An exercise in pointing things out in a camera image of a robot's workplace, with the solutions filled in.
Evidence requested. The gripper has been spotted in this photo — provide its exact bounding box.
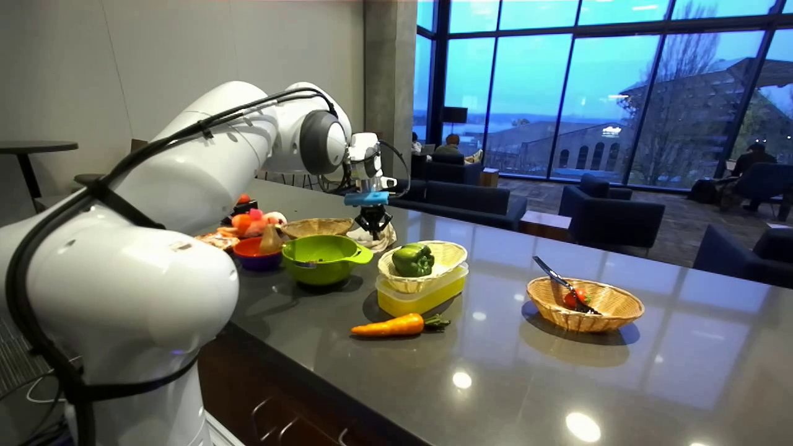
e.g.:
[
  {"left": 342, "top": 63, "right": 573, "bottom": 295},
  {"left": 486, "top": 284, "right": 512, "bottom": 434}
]
[{"left": 359, "top": 204, "right": 394, "bottom": 240}]

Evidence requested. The white cloth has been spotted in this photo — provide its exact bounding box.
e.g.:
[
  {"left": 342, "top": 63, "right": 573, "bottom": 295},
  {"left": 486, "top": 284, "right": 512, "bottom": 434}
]
[{"left": 346, "top": 222, "right": 398, "bottom": 254}]

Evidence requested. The green toy bell pepper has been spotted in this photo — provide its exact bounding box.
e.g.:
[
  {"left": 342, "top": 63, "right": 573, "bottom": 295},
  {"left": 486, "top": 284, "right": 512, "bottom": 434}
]
[{"left": 391, "top": 242, "right": 436, "bottom": 278}]

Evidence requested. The shallow wicker basket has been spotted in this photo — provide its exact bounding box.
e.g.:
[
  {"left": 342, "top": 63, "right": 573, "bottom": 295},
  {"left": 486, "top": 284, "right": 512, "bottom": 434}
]
[{"left": 281, "top": 217, "right": 354, "bottom": 240}]

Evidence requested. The oval wicker basket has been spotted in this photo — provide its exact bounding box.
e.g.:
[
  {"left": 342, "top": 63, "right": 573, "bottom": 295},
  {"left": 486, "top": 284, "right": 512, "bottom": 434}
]
[{"left": 377, "top": 240, "right": 469, "bottom": 294}]

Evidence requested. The yellow container with clear lid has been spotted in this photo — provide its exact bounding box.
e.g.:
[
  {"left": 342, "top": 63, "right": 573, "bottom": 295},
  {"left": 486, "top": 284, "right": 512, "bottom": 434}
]
[{"left": 375, "top": 263, "right": 470, "bottom": 318}]

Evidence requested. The dark blue sofa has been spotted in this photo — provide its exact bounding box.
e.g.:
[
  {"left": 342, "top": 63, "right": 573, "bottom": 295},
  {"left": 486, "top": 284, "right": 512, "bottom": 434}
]
[{"left": 389, "top": 178, "right": 528, "bottom": 232}]

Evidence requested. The dark blue armchair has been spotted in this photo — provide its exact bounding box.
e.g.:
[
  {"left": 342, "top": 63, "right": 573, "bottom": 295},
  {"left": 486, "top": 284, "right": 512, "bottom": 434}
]
[
  {"left": 692, "top": 224, "right": 793, "bottom": 289},
  {"left": 558, "top": 173, "right": 666, "bottom": 250},
  {"left": 411, "top": 151, "right": 484, "bottom": 186},
  {"left": 721, "top": 162, "right": 793, "bottom": 222}
]

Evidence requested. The toy carrot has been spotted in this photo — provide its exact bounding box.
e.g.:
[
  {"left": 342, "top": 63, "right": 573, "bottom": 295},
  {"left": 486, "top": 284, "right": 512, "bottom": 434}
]
[{"left": 350, "top": 312, "right": 452, "bottom": 338}]

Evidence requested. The toy pear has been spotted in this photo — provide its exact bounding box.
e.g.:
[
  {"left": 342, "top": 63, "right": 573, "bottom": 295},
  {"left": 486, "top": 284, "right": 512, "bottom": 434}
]
[{"left": 258, "top": 224, "right": 285, "bottom": 255}]

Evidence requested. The heap of toy fruit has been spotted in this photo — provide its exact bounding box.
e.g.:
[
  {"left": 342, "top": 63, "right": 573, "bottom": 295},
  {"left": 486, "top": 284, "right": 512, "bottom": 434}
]
[{"left": 228, "top": 207, "right": 289, "bottom": 240}]

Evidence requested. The purple bowl with orange inside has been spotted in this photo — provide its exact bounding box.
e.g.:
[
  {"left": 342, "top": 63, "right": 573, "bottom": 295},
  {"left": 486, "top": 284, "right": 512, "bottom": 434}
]
[{"left": 232, "top": 237, "right": 285, "bottom": 272}]

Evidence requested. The floor lamp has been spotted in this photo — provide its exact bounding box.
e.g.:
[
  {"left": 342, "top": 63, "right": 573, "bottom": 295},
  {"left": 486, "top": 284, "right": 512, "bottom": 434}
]
[{"left": 440, "top": 106, "right": 469, "bottom": 142}]

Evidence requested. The patterned packet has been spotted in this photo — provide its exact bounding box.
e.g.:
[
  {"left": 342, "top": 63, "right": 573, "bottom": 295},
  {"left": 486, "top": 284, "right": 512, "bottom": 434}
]
[{"left": 199, "top": 230, "right": 240, "bottom": 251}]

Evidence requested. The low wooden table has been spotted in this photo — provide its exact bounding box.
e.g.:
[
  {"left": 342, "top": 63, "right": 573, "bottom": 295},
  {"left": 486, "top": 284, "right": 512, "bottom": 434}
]
[{"left": 519, "top": 210, "right": 572, "bottom": 243}]

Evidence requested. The black spoon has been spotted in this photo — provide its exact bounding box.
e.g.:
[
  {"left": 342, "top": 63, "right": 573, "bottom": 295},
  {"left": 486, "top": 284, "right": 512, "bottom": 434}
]
[{"left": 532, "top": 255, "right": 602, "bottom": 316}]

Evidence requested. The round wicker basket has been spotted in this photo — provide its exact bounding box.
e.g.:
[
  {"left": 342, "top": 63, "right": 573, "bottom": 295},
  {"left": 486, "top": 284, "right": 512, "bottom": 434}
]
[{"left": 526, "top": 276, "right": 646, "bottom": 334}]

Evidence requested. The round black table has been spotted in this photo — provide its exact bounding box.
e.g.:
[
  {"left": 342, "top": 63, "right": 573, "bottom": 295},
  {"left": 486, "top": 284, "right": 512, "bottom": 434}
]
[{"left": 0, "top": 140, "right": 80, "bottom": 200}]

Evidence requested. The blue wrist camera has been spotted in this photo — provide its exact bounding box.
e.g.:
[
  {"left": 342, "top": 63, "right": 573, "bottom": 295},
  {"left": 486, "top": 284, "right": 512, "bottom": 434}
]
[{"left": 344, "top": 190, "right": 390, "bottom": 207}]

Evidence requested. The green plastic bowl with handle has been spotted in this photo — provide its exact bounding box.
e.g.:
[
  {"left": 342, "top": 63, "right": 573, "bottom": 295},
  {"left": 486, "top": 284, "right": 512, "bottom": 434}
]
[{"left": 281, "top": 234, "right": 375, "bottom": 286}]

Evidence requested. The window wall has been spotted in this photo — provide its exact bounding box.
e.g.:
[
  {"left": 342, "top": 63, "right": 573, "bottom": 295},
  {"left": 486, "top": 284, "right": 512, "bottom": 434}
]
[{"left": 413, "top": 0, "right": 793, "bottom": 191}]

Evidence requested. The white cable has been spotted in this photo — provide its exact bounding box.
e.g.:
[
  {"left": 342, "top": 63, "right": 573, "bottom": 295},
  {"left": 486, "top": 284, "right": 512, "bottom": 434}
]
[{"left": 24, "top": 355, "right": 82, "bottom": 404}]

